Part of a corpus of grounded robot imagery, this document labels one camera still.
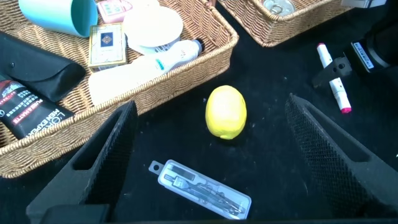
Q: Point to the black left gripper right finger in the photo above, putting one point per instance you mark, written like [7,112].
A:
[342,174]

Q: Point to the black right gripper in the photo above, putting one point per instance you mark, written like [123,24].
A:
[381,49]

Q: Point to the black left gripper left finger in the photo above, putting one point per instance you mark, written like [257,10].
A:
[93,174]

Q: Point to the tin can with pull tab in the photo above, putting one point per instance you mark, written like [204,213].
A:
[278,6]

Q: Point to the white electric brush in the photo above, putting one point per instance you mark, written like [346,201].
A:
[177,56]

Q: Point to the wicker basket holding food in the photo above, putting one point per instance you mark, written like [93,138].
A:
[248,21]

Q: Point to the wicker basket holding toiletries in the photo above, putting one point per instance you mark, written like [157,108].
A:
[192,28]

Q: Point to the white pink marker pen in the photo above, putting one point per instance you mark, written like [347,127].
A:
[339,93]

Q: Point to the black table cloth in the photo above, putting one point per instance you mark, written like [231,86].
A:
[264,93]

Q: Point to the white soap bar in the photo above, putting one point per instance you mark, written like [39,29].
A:
[109,87]

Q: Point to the black facial cleanser tube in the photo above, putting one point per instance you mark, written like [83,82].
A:
[28,112]

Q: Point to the clear compass case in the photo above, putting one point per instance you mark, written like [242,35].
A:
[202,189]

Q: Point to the yellow lemon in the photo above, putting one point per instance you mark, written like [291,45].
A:
[226,112]

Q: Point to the black glasses case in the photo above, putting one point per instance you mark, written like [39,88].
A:
[37,68]

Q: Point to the green gold card box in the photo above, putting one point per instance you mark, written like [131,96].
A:
[107,46]

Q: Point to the white round container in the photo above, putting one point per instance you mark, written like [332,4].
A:
[152,28]

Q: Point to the teal plastic cup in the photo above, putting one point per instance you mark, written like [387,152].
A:
[53,14]

